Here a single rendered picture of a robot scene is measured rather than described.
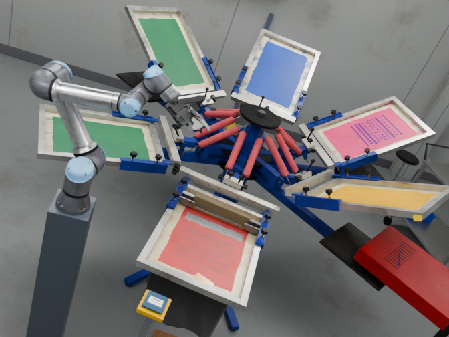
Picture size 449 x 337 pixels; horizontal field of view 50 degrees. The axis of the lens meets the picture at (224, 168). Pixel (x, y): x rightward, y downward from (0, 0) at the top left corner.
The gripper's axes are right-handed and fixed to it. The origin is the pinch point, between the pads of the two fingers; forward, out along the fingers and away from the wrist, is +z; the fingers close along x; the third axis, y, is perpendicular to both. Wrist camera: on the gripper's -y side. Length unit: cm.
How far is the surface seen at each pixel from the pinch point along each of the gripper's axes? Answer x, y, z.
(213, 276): -40, 37, 64
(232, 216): -71, 4, 57
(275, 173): -113, -46, 68
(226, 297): -25, 40, 71
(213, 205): -74, 8, 44
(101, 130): -138, 24, -32
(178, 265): -44, 46, 47
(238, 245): -62, 14, 69
